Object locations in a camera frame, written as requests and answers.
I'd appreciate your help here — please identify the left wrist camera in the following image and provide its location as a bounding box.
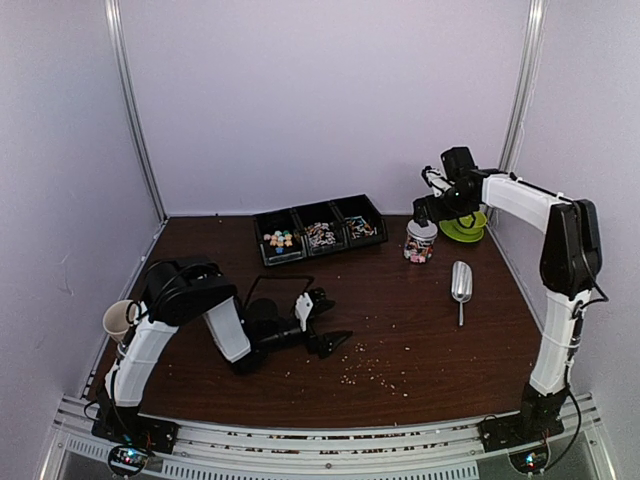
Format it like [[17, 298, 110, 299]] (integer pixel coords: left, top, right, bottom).
[[294, 292, 314, 332]]

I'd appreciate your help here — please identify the aluminium frame post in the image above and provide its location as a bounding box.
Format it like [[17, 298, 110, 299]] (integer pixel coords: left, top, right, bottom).
[[499, 0, 548, 172], [104, 0, 168, 223]]

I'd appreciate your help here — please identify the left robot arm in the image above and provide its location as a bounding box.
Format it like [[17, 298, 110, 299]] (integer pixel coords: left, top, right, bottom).
[[96, 257, 352, 444]]

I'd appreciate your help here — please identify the right aluminium frame post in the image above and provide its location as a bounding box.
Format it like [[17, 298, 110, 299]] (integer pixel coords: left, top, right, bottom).
[[499, 0, 548, 172]]

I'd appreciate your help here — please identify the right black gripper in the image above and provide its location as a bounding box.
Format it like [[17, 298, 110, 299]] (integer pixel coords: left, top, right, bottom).
[[415, 185, 475, 226]]

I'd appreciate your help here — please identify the clear plastic lid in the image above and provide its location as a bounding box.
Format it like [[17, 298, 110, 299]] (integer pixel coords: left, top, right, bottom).
[[406, 220, 438, 241]]

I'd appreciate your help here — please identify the front aluminium rail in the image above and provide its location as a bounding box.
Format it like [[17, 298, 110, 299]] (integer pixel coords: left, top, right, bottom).
[[38, 399, 617, 479]]

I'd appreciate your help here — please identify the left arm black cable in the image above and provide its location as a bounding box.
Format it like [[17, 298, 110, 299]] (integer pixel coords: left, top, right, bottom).
[[247, 273, 316, 309]]

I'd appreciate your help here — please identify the left aluminium frame post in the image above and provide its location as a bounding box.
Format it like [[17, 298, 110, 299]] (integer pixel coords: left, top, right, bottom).
[[104, 0, 168, 223]]

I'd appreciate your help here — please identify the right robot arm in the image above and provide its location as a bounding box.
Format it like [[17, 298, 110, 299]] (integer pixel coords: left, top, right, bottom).
[[413, 147, 608, 442]]

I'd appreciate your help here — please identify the cream floral mug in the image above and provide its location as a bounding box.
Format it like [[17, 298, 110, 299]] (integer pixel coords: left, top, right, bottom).
[[102, 299, 139, 343]]

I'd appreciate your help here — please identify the green bowl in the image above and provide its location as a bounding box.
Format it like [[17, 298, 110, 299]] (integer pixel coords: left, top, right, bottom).
[[453, 211, 487, 235]]

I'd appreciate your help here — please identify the metal scoop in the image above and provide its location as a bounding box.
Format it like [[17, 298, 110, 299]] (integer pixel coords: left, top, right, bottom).
[[450, 261, 473, 327]]

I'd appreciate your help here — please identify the clear plastic cup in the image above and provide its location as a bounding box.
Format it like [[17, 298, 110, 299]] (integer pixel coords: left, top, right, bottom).
[[403, 233, 436, 264]]

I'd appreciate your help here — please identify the green saucer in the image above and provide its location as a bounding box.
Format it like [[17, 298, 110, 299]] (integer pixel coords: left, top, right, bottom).
[[439, 220, 485, 243]]

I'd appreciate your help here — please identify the black three-compartment candy tray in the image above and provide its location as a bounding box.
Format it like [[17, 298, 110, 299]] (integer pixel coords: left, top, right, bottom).
[[253, 194, 388, 267]]

